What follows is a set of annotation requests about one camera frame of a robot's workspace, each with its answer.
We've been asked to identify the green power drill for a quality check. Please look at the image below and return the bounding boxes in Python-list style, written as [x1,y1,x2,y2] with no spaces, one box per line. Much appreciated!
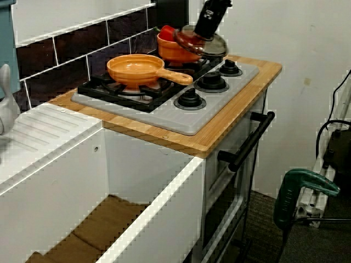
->
[273,168,341,239]

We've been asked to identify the black oven door handle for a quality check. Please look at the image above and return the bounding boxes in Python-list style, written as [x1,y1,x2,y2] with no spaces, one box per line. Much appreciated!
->
[218,111,276,172]

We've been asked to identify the orange toy pot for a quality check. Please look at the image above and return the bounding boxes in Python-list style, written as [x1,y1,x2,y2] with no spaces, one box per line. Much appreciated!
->
[156,32,205,63]

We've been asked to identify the black stove knob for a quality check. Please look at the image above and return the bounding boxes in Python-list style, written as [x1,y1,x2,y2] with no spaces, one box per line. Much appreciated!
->
[173,88,208,111]
[216,59,244,77]
[194,72,230,93]

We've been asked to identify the orange toy frying pan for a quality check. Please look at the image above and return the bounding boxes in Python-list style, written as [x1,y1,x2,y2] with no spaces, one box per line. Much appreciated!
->
[106,54,194,89]

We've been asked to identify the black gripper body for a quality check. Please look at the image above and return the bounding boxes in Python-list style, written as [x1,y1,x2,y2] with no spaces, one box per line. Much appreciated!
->
[197,0,234,30]

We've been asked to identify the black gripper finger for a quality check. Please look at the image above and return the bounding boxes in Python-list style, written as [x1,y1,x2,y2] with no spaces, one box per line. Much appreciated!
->
[194,23,221,39]

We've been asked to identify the brown cloth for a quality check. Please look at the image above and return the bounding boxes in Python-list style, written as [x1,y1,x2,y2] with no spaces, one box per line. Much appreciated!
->
[27,193,150,263]

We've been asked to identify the grey toy stove plate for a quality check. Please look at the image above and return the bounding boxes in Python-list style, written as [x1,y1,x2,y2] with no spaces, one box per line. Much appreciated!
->
[70,59,261,136]

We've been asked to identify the black cable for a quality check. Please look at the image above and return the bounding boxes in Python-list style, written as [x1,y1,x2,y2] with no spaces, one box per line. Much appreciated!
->
[315,70,351,165]

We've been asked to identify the white toy oven front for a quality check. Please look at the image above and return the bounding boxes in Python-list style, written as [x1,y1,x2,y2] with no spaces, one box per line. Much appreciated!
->
[201,90,268,263]

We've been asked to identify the red toy pepper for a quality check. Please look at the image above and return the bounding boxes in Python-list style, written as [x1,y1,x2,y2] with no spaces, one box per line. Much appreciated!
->
[153,25,182,42]

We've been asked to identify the aluminium frame rail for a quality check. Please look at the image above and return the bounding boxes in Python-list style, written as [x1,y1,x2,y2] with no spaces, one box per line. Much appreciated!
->
[296,90,351,228]

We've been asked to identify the black burner grate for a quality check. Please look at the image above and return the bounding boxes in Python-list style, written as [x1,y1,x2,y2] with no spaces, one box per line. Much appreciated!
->
[164,56,220,75]
[78,72,176,113]

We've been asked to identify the brown glass lid yellow knob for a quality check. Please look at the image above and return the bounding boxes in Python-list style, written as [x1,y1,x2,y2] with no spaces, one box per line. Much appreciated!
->
[174,24,230,59]

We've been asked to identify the white toy sink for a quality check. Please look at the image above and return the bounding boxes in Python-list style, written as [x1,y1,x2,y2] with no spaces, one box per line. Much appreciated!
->
[0,102,206,263]

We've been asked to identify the teal box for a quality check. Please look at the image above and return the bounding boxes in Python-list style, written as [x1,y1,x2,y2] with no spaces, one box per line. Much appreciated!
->
[0,0,21,99]

